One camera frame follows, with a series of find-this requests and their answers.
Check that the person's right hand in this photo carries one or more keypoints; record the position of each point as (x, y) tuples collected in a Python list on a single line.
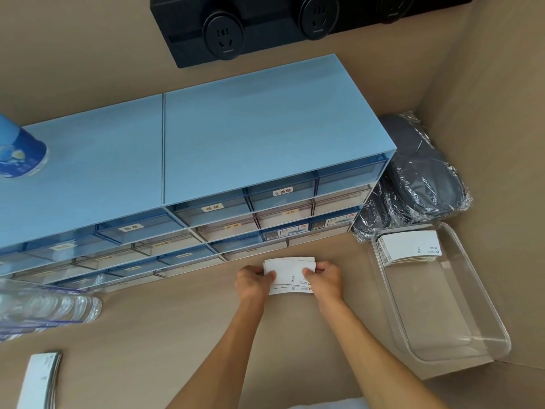
[(328, 285)]

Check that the person's left hand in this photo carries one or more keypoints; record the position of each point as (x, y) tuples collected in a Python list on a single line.
[(252, 287)]

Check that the person's right thumb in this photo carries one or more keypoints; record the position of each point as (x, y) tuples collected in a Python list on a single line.
[(310, 273)]

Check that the person's left thumb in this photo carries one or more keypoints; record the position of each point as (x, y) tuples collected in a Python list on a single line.
[(270, 276)]

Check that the bundle of white paper sleeves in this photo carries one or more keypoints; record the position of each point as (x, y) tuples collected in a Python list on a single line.
[(290, 274)]

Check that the person's right forearm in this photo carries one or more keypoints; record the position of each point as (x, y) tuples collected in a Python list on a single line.
[(374, 362)]

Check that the person's left forearm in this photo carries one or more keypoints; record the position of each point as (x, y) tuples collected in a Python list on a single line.
[(238, 357)]

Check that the grey pouch in plastic wrap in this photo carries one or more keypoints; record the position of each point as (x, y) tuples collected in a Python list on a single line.
[(377, 219), (425, 174)]

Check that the stack of white paper sleeves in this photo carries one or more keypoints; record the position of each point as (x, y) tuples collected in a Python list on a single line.
[(39, 383), (411, 247)]

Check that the blue plastic drawer cabinet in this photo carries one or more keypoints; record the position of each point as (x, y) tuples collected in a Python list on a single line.
[(272, 131), (93, 166)]

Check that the clear plastic container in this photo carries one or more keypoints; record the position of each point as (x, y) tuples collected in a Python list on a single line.
[(447, 319)]

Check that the stack of clear plastic lids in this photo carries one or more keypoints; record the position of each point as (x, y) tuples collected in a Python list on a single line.
[(47, 306)]

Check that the round black power socket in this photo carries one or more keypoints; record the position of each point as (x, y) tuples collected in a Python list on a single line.
[(222, 36), (318, 16), (396, 7)]

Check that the black wall power rail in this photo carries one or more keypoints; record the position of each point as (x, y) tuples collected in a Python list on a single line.
[(272, 31)]

